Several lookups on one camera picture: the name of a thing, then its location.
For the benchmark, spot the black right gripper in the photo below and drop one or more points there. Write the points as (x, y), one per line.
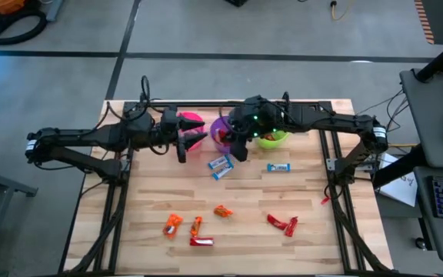
(260, 115)

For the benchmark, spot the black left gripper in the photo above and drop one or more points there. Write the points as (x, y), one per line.
(169, 123)

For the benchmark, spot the orange Reese's candy packet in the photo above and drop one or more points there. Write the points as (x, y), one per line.
(222, 135)
(196, 226)
(223, 211)
(172, 225)

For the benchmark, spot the red KitKat candy bar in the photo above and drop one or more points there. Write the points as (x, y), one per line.
(291, 226)
(269, 137)
(277, 222)
(201, 241)

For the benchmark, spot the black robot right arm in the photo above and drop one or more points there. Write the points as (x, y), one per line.
(340, 121)

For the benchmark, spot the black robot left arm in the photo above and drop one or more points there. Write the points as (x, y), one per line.
(83, 136)

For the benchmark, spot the pink plastic bucket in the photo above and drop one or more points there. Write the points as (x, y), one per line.
(195, 115)

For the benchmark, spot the blue white Hershey's bar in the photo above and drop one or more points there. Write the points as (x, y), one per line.
(278, 167)
(219, 162)
(222, 171)

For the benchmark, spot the purple plastic bucket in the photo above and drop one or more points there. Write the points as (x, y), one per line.
(214, 131)

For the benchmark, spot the green plastic bucket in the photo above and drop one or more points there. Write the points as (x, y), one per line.
(271, 145)

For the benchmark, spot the small red tag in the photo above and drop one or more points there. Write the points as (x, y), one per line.
(324, 200)

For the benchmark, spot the black floor box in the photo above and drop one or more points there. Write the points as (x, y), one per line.
(237, 2)

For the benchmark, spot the thick black stand pole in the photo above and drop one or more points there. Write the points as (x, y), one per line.
(398, 166)

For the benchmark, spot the white paper sheet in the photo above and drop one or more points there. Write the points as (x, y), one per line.
(400, 188)

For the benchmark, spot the grey vacuum nozzle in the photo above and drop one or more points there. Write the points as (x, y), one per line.
(54, 9)

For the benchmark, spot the grey desk top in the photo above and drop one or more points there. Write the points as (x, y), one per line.
(433, 119)

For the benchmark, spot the black caster wheel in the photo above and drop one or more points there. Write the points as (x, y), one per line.
(420, 243)

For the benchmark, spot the orange shop vacuum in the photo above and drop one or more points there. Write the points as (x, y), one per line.
(2, 4)

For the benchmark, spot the black aluminium frame rail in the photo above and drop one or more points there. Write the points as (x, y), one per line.
(100, 246)
(117, 246)
(342, 246)
(355, 246)
(206, 104)

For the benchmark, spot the silver metal bracket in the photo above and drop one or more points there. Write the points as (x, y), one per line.
(331, 164)

